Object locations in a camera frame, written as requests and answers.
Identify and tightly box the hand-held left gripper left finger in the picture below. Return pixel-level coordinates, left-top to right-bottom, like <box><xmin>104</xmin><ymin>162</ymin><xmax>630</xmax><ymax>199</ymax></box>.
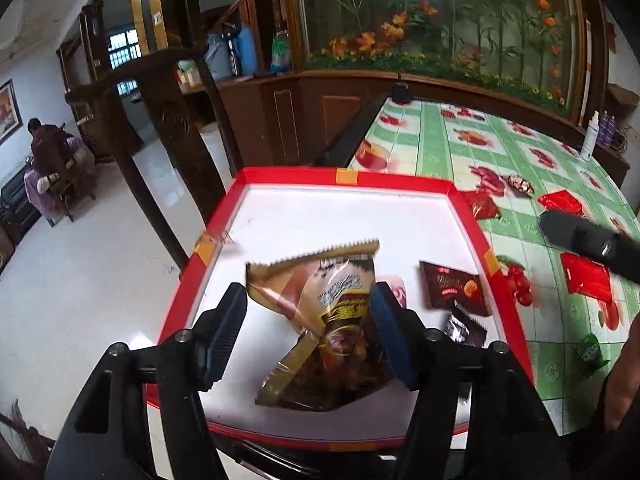
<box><xmin>45</xmin><ymin>282</ymin><xmax>248</xmax><ymax>480</ymax></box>

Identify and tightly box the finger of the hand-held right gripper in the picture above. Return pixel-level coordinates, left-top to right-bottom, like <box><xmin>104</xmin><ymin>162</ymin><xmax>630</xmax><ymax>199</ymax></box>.
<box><xmin>539</xmin><ymin>210</ymin><xmax>640</xmax><ymax>285</ymax></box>

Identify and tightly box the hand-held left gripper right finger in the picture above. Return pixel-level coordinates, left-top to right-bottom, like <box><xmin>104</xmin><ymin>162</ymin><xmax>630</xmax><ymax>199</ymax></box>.
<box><xmin>369</xmin><ymin>281</ymin><xmax>571</xmax><ymax>480</ymax></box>

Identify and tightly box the crinkled red snack packet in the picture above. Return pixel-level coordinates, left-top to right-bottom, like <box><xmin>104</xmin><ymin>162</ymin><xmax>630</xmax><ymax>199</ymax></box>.
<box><xmin>537</xmin><ymin>189</ymin><xmax>585</xmax><ymax>217</ymax></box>

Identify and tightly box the pink white snack packet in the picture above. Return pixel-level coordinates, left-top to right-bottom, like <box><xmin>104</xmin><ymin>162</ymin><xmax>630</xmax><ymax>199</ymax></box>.
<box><xmin>387</xmin><ymin>276</ymin><xmax>408</xmax><ymax>308</ymax></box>

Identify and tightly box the large gold brown snack packet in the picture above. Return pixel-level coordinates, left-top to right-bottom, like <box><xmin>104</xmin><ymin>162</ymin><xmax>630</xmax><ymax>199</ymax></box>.
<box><xmin>245</xmin><ymin>239</ymin><xmax>401</xmax><ymax>413</ymax></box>

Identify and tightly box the small black snack packet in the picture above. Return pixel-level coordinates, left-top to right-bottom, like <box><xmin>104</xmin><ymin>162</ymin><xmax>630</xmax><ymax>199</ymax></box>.
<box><xmin>444</xmin><ymin>302</ymin><xmax>488</xmax><ymax>348</ymax></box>

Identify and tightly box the dark red snack packet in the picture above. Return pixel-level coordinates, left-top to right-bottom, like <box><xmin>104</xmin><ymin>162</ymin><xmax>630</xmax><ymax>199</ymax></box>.
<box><xmin>419</xmin><ymin>260</ymin><xmax>493</xmax><ymax>317</ymax></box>
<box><xmin>459</xmin><ymin>190</ymin><xmax>502</xmax><ymax>221</ymax></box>

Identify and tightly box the green snack packet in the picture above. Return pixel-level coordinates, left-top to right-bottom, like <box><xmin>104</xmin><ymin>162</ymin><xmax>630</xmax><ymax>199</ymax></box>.
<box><xmin>574</xmin><ymin>332</ymin><xmax>611</xmax><ymax>376</ymax></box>

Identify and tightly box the red cardboard box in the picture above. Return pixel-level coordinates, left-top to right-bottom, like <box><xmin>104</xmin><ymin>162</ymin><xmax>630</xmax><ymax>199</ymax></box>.
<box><xmin>159</xmin><ymin>166</ymin><xmax>536</xmax><ymax>453</ymax></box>

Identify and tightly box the person's right forearm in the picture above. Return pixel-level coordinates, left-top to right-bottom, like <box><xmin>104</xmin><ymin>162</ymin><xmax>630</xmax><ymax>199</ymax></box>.
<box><xmin>565</xmin><ymin>310</ymin><xmax>640</xmax><ymax>480</ymax></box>

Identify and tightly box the white spray bottle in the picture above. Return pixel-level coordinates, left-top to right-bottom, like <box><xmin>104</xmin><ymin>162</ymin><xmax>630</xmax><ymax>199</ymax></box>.
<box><xmin>580</xmin><ymin>110</ymin><xmax>600</xmax><ymax>162</ymax></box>

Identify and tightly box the green fruit print tablecloth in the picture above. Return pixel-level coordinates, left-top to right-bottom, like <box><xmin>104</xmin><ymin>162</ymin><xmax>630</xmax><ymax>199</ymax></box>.
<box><xmin>347</xmin><ymin>97</ymin><xmax>633</xmax><ymax>436</ymax></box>

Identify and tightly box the dark carved wooden chair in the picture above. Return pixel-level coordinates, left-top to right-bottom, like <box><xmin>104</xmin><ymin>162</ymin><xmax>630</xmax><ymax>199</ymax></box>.
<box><xmin>65</xmin><ymin>47</ymin><xmax>246</xmax><ymax>271</ymax></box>

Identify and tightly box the black sofa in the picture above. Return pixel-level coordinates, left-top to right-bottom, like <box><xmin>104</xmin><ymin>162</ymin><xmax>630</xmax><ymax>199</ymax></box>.
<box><xmin>0</xmin><ymin>155</ymin><xmax>43</xmax><ymax>261</ymax></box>

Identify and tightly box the green white carton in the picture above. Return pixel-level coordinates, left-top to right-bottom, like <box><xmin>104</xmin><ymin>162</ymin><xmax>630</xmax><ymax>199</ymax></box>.
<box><xmin>176</xmin><ymin>59</ymin><xmax>203</xmax><ymax>88</ymax></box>

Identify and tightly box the glass fronted flower display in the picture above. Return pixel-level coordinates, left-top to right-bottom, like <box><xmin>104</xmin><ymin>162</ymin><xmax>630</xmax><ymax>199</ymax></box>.
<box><xmin>292</xmin><ymin>0</ymin><xmax>586</xmax><ymax>118</ymax></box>

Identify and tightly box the grey blue jug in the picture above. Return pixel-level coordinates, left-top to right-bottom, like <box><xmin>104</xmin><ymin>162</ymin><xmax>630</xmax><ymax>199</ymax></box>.
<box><xmin>205</xmin><ymin>32</ymin><xmax>236</xmax><ymax>81</ymax></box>

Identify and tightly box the blue thermos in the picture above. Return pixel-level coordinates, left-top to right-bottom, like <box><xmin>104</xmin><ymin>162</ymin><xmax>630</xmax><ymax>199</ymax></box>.
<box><xmin>237</xmin><ymin>25</ymin><xmax>258</xmax><ymax>77</ymax></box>

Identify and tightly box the green clear plastic bottle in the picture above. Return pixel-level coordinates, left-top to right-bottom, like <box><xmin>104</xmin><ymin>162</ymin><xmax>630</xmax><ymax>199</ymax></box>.
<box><xmin>270</xmin><ymin>30</ymin><xmax>292</xmax><ymax>73</ymax></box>

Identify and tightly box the barred window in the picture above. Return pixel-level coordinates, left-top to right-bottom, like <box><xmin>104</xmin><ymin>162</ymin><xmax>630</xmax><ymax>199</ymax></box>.
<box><xmin>106</xmin><ymin>30</ymin><xmax>141</xmax><ymax>68</ymax></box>

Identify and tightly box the gold framed pillar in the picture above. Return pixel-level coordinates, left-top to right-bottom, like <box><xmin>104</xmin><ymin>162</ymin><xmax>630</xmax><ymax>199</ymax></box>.
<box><xmin>127</xmin><ymin>0</ymin><xmax>201</xmax><ymax>58</ymax></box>

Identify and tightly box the framed wall painting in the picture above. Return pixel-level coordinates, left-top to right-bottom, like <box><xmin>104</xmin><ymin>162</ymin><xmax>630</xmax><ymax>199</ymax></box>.
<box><xmin>0</xmin><ymin>79</ymin><xmax>24</xmax><ymax>146</ymax></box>

